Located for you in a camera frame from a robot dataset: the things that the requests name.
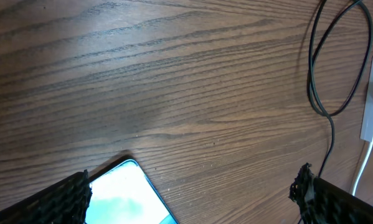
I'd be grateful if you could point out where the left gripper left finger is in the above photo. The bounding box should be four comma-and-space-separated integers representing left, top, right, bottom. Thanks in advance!
0, 170, 92, 224

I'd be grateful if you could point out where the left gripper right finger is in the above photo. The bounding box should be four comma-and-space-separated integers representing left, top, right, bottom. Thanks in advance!
289, 163, 373, 224

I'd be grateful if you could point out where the blue Samsung Galaxy smartphone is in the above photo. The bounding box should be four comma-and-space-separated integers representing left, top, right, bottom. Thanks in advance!
85, 159, 178, 224

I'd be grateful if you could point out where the black USB charging cable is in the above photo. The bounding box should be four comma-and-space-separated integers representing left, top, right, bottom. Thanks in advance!
296, 0, 373, 224

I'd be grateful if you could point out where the white power strip cord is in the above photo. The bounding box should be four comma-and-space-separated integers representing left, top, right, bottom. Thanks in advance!
351, 141, 373, 197

